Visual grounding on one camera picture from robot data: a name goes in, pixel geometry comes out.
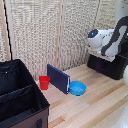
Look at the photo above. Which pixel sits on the black fabric storage box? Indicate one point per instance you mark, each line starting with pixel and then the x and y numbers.
pixel 20 96

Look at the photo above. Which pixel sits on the beige woven folding screen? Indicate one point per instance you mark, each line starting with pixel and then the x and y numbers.
pixel 40 33

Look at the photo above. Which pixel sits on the dark blue flat board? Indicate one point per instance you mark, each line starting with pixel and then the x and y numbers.
pixel 58 78

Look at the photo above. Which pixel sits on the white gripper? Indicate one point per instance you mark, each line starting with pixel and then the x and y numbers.
pixel 103 55

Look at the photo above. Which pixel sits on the red plastic cup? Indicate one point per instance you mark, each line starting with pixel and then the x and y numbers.
pixel 44 82

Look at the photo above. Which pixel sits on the blue plastic bowl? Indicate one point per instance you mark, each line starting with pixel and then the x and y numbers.
pixel 77 88

